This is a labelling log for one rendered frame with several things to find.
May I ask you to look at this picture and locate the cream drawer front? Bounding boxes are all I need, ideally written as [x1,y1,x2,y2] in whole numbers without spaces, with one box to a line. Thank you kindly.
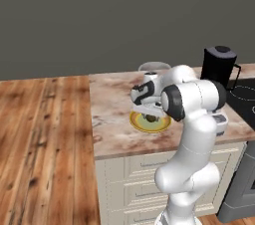
[126,176,231,205]
[127,150,234,179]
[124,201,224,225]

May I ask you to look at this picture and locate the black hob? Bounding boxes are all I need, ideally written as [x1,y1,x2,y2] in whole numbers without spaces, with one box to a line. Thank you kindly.
[225,77,255,131]

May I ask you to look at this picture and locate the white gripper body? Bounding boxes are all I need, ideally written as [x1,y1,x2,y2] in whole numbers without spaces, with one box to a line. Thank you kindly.
[132,103,168,118]

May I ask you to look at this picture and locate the black blender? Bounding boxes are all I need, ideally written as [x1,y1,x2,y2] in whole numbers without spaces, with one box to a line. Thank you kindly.
[199,45,242,92]

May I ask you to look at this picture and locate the yellow plate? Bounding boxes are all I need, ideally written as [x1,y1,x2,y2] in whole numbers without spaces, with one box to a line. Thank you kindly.
[128,111,173,134]

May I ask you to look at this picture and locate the grey round bowl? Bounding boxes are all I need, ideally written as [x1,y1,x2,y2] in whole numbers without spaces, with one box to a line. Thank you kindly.
[137,61,172,73]

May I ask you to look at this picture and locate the cream cupboard run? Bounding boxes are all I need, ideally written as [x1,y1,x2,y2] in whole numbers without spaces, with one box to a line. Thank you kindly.
[94,140,249,225]

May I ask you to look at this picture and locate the brown kiwi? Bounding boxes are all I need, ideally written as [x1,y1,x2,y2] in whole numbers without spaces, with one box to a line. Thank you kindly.
[145,113,158,123]

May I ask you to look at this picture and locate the cream drawer handle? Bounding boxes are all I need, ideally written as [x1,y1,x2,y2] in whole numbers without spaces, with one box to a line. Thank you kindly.
[138,160,170,168]
[133,191,159,198]

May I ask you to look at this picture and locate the grey oven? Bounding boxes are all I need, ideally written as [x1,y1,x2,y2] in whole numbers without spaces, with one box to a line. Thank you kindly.
[216,140,255,224]

